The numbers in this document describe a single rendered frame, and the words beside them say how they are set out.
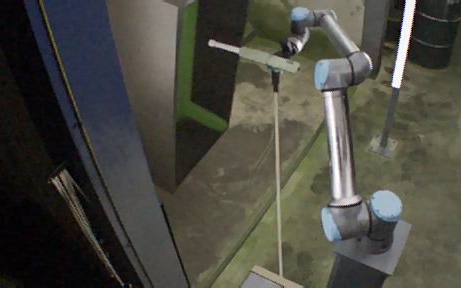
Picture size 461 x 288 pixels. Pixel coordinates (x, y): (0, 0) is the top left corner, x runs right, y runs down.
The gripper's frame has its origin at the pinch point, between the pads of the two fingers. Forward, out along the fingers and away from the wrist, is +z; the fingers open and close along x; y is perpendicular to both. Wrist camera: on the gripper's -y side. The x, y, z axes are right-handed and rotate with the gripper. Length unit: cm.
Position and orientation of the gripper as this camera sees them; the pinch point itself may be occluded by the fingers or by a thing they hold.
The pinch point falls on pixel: (274, 67)
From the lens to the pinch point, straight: 205.0
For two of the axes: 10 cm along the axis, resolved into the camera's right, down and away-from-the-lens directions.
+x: -8.7, -3.3, 3.7
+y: 0.7, 6.4, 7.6
